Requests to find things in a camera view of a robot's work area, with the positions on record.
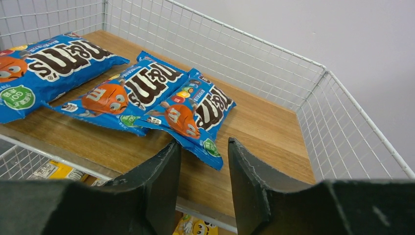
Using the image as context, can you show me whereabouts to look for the yellow candy bag bottom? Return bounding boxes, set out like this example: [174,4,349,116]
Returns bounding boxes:
[173,214,218,235]

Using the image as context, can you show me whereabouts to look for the yellow candy bag top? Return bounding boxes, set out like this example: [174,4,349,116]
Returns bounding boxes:
[27,160,88,182]

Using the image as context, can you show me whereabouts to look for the yellow candy bag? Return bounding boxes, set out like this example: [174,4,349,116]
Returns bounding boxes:
[27,160,88,182]
[173,214,218,235]

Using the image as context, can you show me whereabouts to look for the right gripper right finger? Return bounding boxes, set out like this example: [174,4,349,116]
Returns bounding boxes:
[228,138,415,235]

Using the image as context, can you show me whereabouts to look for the blue candy bag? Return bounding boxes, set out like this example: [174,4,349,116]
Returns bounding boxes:
[47,51,187,136]
[0,32,130,124]
[138,68,236,171]

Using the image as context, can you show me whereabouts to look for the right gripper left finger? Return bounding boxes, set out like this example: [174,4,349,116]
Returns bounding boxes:
[0,141,181,235]

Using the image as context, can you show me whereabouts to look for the white wire shelf rack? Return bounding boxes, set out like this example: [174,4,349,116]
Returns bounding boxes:
[0,0,415,233]

